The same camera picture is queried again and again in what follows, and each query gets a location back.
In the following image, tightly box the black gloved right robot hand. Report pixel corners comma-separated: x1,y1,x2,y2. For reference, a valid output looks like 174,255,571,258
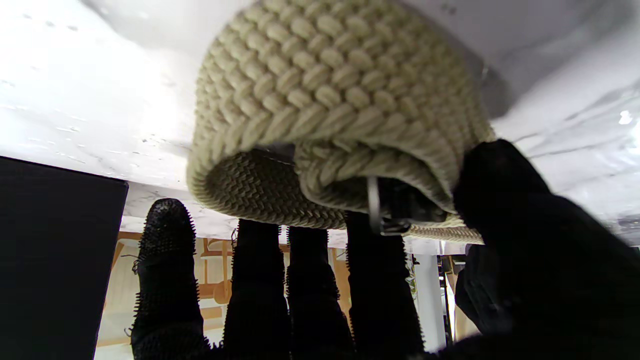
130,139,640,360

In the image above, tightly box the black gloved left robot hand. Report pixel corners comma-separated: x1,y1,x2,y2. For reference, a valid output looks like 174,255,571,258
455,242,506,336

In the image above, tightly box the beige woven belt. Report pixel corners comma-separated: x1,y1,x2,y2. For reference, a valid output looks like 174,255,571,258
186,0,497,246

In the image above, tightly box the black square storage box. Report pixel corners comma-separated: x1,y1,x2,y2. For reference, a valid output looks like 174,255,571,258
0,156,130,360

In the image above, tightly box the printed room scene backdrop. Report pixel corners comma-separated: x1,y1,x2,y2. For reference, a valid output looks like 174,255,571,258
95,230,481,360

